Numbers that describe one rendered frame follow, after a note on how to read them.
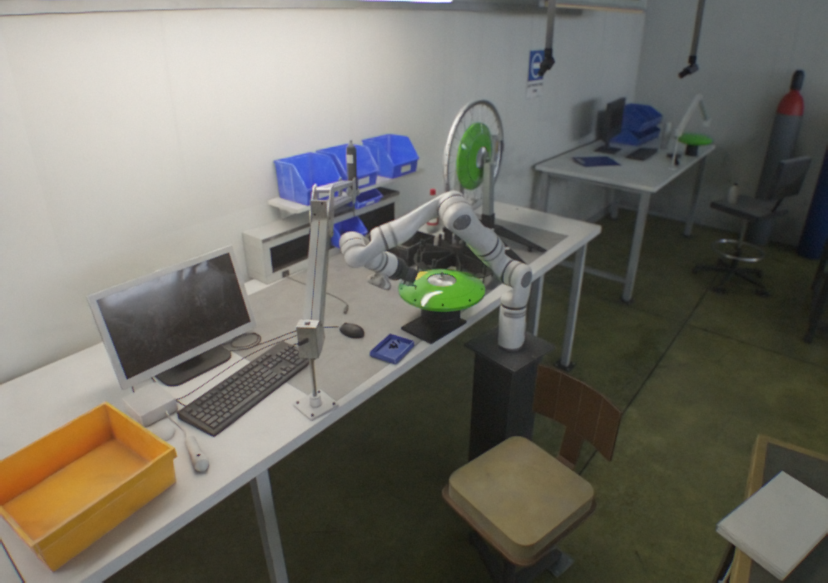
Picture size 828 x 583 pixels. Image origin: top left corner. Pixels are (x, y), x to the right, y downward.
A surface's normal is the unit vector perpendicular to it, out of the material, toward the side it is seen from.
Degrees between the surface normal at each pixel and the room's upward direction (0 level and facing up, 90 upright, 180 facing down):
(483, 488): 0
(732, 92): 90
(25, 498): 0
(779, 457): 0
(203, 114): 90
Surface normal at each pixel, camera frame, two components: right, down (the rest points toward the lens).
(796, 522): 0.00, -0.90
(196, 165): 0.78, 0.27
